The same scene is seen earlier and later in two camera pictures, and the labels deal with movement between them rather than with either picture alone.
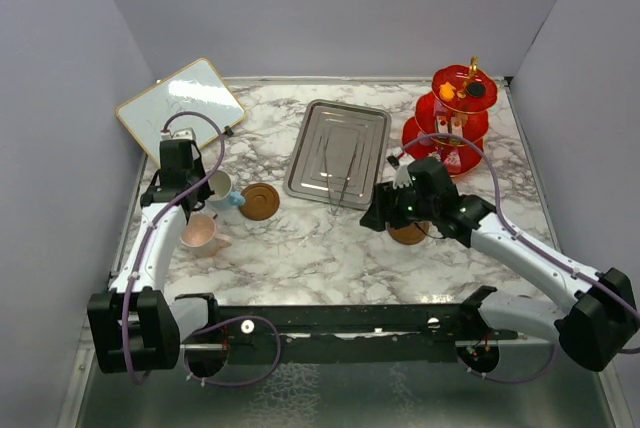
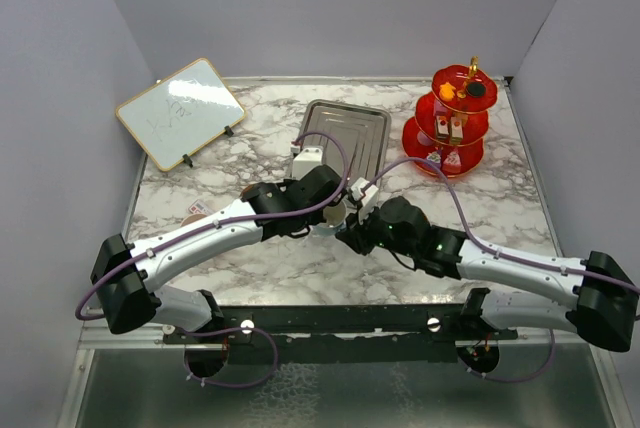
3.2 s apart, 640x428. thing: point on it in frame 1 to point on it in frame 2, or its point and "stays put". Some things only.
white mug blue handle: x=223 y=196 to x=335 y=214
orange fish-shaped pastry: x=446 y=91 stays put
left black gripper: x=199 y=164 to x=289 y=182
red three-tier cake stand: x=451 y=121 stays put
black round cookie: x=476 y=90 stays put
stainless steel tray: x=339 y=155 stays put
